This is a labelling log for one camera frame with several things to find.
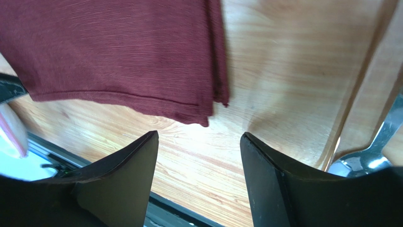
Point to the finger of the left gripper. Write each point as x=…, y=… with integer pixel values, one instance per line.
x=11, y=88

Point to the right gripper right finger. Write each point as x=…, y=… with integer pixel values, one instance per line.
x=284, y=192

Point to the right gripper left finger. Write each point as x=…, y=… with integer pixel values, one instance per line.
x=42, y=204

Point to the dark red cloth napkin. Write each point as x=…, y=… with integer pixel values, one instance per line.
x=159, y=57

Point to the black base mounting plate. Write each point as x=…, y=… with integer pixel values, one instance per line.
x=117, y=189

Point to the white mesh bag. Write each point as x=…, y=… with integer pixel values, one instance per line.
x=16, y=161

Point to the silver metal spoon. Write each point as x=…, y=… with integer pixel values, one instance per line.
x=371, y=159

